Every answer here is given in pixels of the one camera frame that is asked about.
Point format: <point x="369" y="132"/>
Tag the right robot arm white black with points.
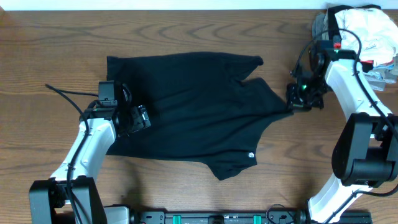
<point x="365" y="155"/>

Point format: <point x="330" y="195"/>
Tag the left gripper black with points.
<point x="141" y="121"/>

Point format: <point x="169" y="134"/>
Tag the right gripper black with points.
<point x="294" y="102"/>

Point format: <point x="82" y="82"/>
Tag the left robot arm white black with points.
<point x="70" y="194"/>

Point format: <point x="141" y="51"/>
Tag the pile of clothes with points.
<point x="367" y="25"/>

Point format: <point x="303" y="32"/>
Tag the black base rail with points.
<point x="277" y="216"/>

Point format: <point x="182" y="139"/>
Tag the black t-shirt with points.
<point x="202" y="106"/>

